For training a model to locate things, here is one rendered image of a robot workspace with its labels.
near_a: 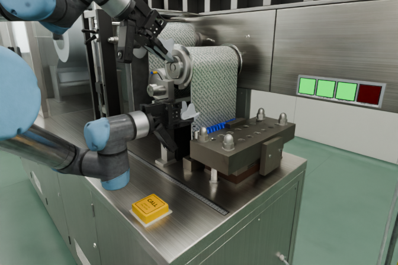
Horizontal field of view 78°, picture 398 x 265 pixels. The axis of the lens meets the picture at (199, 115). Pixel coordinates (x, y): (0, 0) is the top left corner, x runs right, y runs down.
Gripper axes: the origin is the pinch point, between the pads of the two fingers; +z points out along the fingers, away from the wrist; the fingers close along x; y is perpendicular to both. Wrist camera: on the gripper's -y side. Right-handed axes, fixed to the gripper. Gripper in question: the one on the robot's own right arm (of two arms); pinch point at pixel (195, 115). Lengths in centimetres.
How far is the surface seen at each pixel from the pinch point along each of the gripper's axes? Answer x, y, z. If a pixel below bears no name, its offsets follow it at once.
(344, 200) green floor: -14, -109, 163
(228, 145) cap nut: -17.4, -4.4, -3.3
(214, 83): -0.3, 10.1, 9.1
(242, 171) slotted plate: -19.0, -14.2, 2.2
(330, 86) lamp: -31.2, 10.4, 29.7
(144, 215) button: -12.7, -16.7, -29.0
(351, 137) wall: 12, -86, 263
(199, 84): -0.3, 10.6, 1.6
